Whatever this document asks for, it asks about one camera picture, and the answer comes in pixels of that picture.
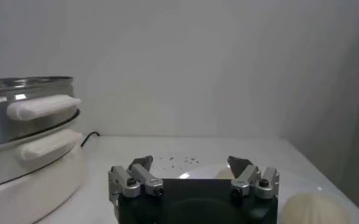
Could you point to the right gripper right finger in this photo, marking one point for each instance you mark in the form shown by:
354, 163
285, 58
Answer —
258, 182

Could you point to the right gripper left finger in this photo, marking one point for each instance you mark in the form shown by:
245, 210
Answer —
127, 182

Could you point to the white round plate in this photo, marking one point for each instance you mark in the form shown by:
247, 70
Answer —
289, 186

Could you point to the white electric cooker base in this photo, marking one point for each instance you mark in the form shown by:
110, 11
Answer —
30, 188

